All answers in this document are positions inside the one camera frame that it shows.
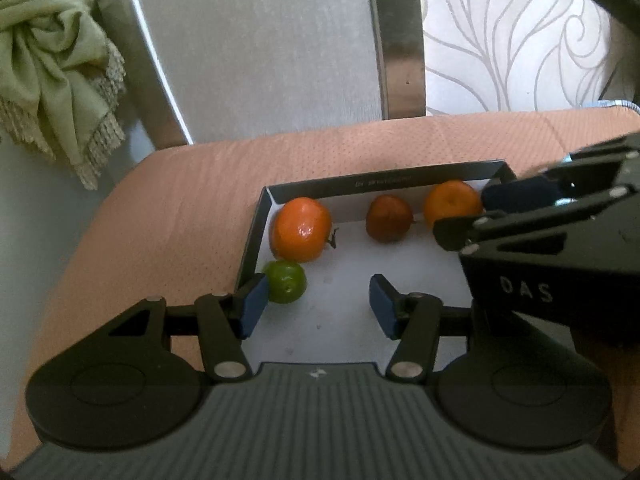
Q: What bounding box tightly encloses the small dark red plum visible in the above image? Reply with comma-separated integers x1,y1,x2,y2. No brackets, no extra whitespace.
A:
365,195,415,243

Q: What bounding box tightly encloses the small green lime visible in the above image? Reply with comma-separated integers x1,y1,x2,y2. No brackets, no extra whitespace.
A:
262,259,307,305

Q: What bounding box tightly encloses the large tangerine with stem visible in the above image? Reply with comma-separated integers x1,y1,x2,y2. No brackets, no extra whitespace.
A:
270,196,338,263

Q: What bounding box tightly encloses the orange tangerine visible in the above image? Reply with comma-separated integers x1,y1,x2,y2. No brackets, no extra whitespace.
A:
423,180,485,229

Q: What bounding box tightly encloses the green fringed curtain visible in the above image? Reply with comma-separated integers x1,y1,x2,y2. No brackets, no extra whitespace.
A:
0,0,127,191

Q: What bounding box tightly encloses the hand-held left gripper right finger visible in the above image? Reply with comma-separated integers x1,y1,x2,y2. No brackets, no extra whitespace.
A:
369,273,476,382

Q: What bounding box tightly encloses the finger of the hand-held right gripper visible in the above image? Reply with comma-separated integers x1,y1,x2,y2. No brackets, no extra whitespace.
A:
481,133,640,212
432,186,629,257

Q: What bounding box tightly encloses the black shallow cardboard box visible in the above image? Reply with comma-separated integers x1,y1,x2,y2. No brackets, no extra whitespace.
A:
235,160,518,367

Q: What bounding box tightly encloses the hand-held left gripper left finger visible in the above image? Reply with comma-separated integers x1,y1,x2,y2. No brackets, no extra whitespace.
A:
107,272,271,382

